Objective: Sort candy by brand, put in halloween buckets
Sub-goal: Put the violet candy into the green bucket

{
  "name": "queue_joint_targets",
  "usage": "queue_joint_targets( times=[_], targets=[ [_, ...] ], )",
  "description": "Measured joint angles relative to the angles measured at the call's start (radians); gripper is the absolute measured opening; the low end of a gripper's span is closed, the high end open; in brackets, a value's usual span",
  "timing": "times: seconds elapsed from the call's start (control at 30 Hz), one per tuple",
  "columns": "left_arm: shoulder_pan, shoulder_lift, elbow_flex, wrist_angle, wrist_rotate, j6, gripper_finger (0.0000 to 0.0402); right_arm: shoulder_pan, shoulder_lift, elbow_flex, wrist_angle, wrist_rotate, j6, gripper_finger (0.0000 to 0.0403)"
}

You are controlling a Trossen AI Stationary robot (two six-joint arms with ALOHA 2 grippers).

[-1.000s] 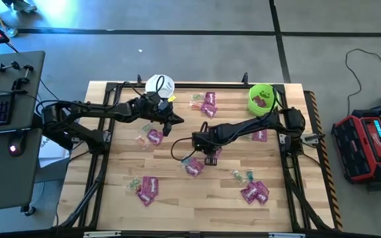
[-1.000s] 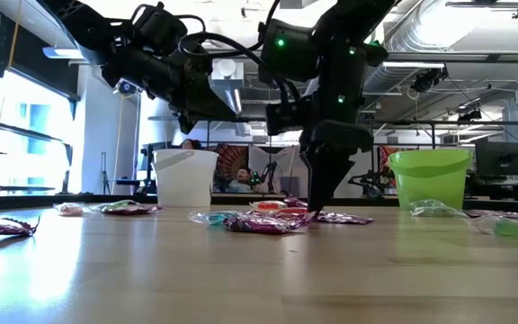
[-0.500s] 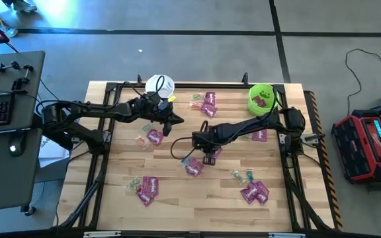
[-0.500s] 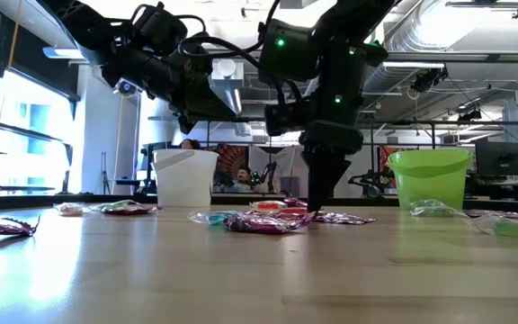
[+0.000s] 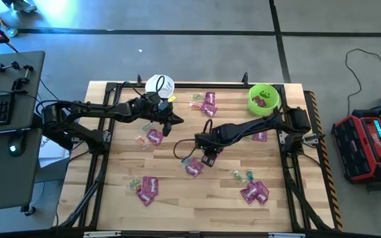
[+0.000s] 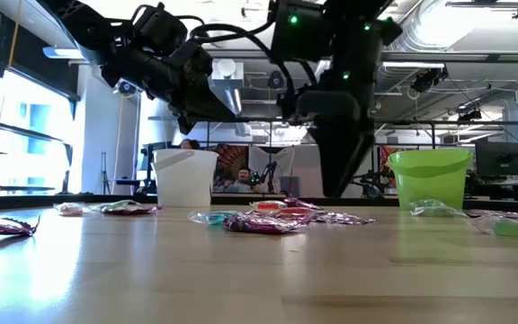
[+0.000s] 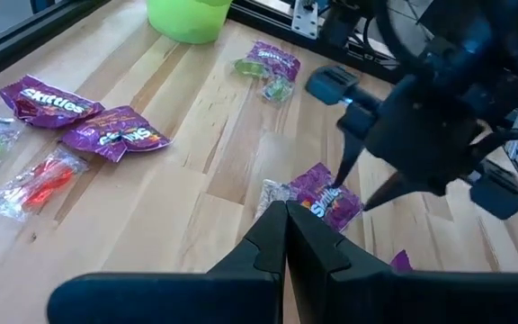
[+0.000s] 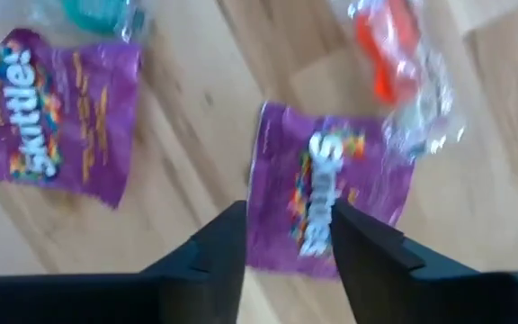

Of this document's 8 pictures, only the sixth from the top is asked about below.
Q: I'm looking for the white plastic bucket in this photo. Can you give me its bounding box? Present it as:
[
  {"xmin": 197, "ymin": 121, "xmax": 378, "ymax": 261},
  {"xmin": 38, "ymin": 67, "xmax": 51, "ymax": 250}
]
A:
[{"xmin": 150, "ymin": 148, "xmax": 219, "ymax": 208}]

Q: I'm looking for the green plastic bucket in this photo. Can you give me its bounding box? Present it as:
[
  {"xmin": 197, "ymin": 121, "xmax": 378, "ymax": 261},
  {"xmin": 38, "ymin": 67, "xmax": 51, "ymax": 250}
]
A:
[{"xmin": 388, "ymin": 148, "xmax": 474, "ymax": 212}]

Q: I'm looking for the white cloth partition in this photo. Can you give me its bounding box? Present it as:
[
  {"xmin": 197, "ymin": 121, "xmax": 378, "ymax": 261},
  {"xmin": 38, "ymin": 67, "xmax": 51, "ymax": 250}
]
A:
[{"xmin": 248, "ymin": 144, "xmax": 332, "ymax": 198}]

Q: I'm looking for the black tripod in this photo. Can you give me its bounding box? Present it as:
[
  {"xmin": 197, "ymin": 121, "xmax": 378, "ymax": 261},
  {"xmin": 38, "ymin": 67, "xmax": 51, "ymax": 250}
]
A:
[{"xmin": 100, "ymin": 151, "xmax": 112, "ymax": 195}]

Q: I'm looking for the black overhead beam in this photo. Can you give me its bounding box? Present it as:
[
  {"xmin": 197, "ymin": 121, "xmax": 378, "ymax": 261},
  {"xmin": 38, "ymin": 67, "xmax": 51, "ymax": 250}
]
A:
[{"xmin": 209, "ymin": 48, "xmax": 518, "ymax": 63}]

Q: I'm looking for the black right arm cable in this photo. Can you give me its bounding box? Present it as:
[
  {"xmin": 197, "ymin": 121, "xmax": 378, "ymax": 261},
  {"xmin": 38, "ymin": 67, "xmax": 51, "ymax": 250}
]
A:
[{"xmin": 190, "ymin": 21, "xmax": 318, "ymax": 119}]

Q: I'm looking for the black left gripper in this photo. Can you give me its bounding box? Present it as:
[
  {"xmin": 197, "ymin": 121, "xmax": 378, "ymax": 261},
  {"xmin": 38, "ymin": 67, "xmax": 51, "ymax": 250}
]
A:
[{"xmin": 164, "ymin": 42, "xmax": 238, "ymax": 123}]

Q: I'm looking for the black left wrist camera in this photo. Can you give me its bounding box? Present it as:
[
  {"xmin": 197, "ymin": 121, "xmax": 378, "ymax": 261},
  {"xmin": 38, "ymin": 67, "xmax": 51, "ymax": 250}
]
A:
[{"xmin": 135, "ymin": 4, "xmax": 188, "ymax": 46}]

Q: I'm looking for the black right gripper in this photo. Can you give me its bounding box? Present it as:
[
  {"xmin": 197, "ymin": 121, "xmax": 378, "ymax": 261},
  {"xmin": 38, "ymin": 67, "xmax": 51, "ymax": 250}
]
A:
[{"xmin": 292, "ymin": 89, "xmax": 376, "ymax": 198}]

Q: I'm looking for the black round ceiling camera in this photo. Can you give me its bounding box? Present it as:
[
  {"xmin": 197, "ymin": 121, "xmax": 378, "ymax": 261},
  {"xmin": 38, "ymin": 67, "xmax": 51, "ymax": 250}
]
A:
[
  {"xmin": 266, "ymin": 69, "xmax": 286, "ymax": 90},
  {"xmin": 117, "ymin": 78, "xmax": 139, "ymax": 97}
]

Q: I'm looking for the red patterned tapestry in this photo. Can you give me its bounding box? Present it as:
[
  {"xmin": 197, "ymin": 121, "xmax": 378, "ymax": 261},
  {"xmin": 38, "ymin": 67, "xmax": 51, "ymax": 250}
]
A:
[{"xmin": 213, "ymin": 143, "xmax": 250, "ymax": 194}]

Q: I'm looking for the black track spotlight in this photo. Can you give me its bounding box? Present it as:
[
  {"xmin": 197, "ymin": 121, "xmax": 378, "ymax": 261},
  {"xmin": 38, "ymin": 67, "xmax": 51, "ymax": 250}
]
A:
[
  {"xmin": 409, "ymin": 67, "xmax": 449, "ymax": 95},
  {"xmin": 456, "ymin": 107, "xmax": 484, "ymax": 122}
]

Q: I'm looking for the teal candy in clear wrapper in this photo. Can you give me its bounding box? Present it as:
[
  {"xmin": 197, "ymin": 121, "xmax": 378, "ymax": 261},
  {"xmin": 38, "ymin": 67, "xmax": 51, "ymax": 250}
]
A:
[{"xmin": 186, "ymin": 210, "xmax": 237, "ymax": 225}]

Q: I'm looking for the black computer monitor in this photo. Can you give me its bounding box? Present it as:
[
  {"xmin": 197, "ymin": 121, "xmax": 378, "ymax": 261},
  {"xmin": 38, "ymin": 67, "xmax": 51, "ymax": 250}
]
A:
[{"xmin": 474, "ymin": 141, "xmax": 518, "ymax": 177}]

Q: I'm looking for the black shelf rack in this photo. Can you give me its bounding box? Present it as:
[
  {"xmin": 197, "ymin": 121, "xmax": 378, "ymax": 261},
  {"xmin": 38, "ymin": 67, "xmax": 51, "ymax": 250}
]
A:
[{"xmin": 0, "ymin": 114, "xmax": 75, "ymax": 195}]

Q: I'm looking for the ceiling light strip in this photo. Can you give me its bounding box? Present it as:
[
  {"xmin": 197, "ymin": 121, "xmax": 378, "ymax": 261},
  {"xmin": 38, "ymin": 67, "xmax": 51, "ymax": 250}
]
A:
[
  {"xmin": 41, "ymin": 46, "xmax": 85, "ymax": 60},
  {"xmin": 382, "ymin": 60, "xmax": 447, "ymax": 69}
]

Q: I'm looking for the black metal rack frame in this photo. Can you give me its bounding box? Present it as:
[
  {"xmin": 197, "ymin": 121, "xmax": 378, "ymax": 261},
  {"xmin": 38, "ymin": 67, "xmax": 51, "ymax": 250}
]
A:
[{"xmin": 148, "ymin": 115, "xmax": 518, "ymax": 149}]

